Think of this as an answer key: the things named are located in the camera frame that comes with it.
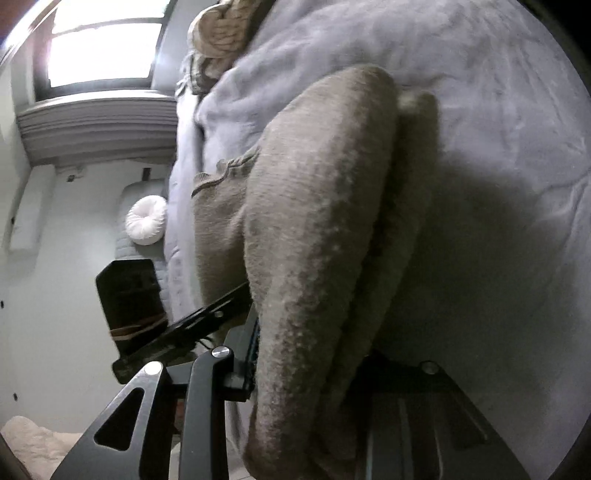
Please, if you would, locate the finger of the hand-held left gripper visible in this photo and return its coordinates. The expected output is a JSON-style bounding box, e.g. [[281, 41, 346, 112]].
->
[[112, 281, 254, 385]]

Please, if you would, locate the beige knitted blanket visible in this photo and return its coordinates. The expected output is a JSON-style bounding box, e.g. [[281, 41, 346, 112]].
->
[[177, 0, 278, 96]]

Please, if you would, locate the white round cushion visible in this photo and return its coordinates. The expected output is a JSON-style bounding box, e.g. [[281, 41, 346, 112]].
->
[[125, 195, 168, 247]]

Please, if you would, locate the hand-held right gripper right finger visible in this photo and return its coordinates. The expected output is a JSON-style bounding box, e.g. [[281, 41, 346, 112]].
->
[[353, 351, 532, 480]]

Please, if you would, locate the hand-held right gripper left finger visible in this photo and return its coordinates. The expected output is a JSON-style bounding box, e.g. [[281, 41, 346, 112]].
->
[[50, 310, 262, 480]]

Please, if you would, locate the cream cloth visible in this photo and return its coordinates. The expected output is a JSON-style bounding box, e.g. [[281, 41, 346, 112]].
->
[[0, 414, 85, 480]]

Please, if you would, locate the grey bedspread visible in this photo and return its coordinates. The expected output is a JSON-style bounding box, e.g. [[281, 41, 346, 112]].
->
[[163, 0, 591, 480]]

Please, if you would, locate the grey quilted bench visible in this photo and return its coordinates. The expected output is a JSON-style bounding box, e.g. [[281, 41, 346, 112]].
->
[[112, 176, 175, 298]]

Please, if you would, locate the window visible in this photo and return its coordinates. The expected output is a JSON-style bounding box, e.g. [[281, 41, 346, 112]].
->
[[33, 0, 179, 101]]

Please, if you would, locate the white ribbed radiator cover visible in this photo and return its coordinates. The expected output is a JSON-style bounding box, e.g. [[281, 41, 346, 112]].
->
[[15, 93, 179, 166]]

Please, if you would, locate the taupe knit sweater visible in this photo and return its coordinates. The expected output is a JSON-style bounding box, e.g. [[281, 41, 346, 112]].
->
[[191, 65, 440, 480]]

